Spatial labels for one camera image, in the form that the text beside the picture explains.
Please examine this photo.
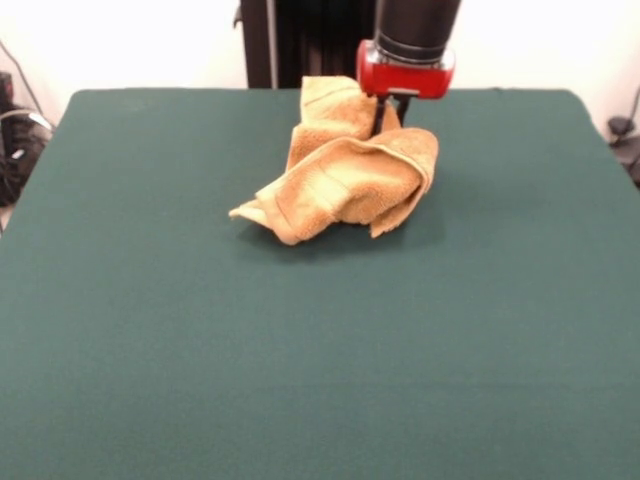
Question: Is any black equipment with cables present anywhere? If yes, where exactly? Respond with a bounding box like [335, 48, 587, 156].
[0, 72, 55, 206]

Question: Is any black stand foot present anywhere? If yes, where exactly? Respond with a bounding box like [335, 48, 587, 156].
[607, 84, 640, 189]

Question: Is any yellow terry towel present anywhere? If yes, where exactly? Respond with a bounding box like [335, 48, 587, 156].
[228, 74, 440, 247]

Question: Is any dark green table cloth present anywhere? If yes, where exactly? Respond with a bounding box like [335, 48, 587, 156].
[0, 88, 640, 480]

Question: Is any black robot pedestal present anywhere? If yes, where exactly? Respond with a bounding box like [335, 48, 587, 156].
[233, 0, 384, 90]

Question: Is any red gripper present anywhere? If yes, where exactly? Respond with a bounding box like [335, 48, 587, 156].
[355, 39, 457, 138]

